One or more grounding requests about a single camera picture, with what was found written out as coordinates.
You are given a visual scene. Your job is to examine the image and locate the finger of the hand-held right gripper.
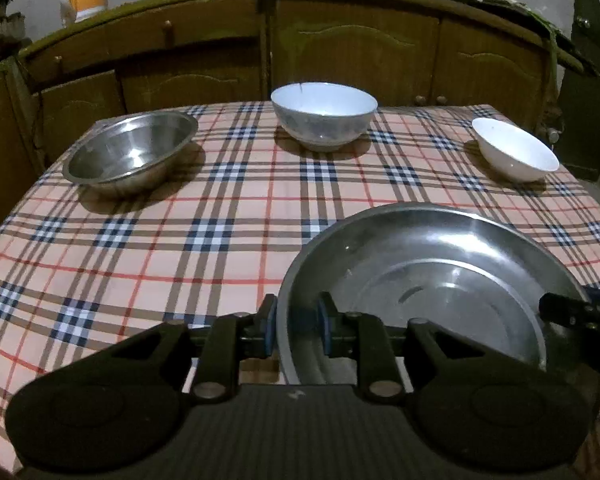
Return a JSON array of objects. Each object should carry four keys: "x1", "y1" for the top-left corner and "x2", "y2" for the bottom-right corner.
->
[
  {"x1": 544, "y1": 324, "x2": 600, "y2": 383},
  {"x1": 539, "y1": 286, "x2": 600, "y2": 331}
]

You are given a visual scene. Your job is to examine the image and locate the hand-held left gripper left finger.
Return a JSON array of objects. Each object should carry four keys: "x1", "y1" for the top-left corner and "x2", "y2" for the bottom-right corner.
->
[{"x1": 86, "y1": 293, "x2": 281, "y2": 404}]

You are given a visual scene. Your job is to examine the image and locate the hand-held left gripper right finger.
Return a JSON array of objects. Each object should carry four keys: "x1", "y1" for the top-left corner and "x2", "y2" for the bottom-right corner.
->
[{"x1": 316, "y1": 291, "x2": 547, "y2": 404}]

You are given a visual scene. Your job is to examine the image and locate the large steel plate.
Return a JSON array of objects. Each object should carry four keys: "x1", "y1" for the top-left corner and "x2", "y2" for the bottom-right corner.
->
[{"x1": 276, "y1": 202, "x2": 593, "y2": 386}]

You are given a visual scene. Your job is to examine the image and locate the small white bowl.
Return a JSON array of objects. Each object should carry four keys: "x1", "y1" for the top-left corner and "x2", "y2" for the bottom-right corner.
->
[{"x1": 471, "y1": 117, "x2": 560, "y2": 183}]

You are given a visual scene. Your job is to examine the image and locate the large white bowl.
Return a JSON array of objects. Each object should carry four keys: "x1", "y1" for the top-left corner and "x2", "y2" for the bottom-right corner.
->
[{"x1": 270, "y1": 81, "x2": 379, "y2": 152}]

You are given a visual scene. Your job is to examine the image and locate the steel bowl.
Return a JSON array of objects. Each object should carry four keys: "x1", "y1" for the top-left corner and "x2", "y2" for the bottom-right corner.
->
[{"x1": 62, "y1": 111, "x2": 199, "y2": 198}]

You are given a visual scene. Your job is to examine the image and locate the plaid tablecloth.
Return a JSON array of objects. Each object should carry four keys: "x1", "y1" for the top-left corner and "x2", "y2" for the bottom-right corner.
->
[{"x1": 0, "y1": 101, "x2": 600, "y2": 476}]

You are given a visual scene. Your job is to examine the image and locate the green door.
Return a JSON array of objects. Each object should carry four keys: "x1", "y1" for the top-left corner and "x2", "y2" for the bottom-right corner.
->
[{"x1": 555, "y1": 0, "x2": 600, "y2": 181}]

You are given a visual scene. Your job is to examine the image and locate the wooden kitchen cabinet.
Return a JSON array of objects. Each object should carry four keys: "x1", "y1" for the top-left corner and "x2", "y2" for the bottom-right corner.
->
[{"x1": 0, "y1": 0, "x2": 596, "y2": 211}]

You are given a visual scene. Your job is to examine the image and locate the dark stove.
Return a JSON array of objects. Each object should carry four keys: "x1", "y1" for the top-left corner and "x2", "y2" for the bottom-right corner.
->
[{"x1": 0, "y1": 35, "x2": 33, "y2": 75}]

